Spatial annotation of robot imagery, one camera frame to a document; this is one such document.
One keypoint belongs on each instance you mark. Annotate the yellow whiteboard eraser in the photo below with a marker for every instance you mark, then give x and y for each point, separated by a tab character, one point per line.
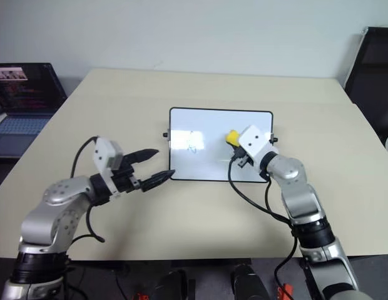
232	137

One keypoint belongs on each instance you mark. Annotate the black flat panel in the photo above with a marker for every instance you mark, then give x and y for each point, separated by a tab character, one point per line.
372	81

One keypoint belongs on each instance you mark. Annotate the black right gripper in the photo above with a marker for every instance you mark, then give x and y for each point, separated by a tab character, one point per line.
244	161

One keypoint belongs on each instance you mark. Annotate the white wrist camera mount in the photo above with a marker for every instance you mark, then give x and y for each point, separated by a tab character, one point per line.
253	140
103	153

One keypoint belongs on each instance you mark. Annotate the black framed small whiteboard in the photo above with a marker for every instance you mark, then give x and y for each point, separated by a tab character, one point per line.
206	125

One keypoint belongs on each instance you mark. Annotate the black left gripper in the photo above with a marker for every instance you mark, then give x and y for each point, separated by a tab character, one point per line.
123	181

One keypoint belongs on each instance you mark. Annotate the red plastic clip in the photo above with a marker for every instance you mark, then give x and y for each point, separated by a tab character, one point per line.
284	289
142	296

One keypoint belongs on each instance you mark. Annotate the dark rounded shape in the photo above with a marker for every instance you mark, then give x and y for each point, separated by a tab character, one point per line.
248	281
170	286

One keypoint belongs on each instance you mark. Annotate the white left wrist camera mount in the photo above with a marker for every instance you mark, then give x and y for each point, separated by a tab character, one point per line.
103	153

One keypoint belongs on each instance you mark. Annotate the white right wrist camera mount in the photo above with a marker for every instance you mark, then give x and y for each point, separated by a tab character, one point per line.
253	140

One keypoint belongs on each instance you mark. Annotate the open blue laptop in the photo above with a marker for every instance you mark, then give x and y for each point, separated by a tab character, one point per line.
25	93

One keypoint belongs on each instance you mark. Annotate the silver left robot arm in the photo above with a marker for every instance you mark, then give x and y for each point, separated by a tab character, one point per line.
56	193

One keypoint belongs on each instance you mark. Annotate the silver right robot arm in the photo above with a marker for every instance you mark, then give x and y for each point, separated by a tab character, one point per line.
294	172

